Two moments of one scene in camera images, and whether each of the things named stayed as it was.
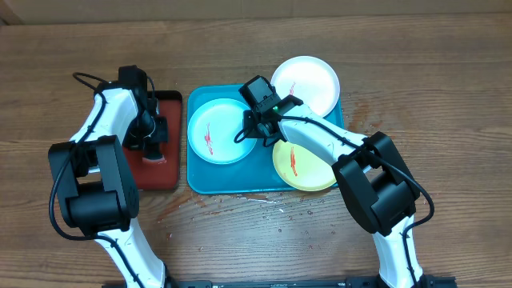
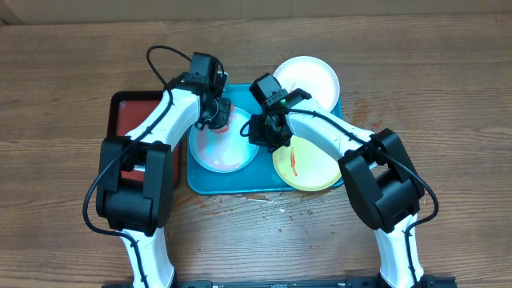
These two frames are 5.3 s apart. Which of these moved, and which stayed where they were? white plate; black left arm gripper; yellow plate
Moved: black left arm gripper
Stayed: white plate; yellow plate
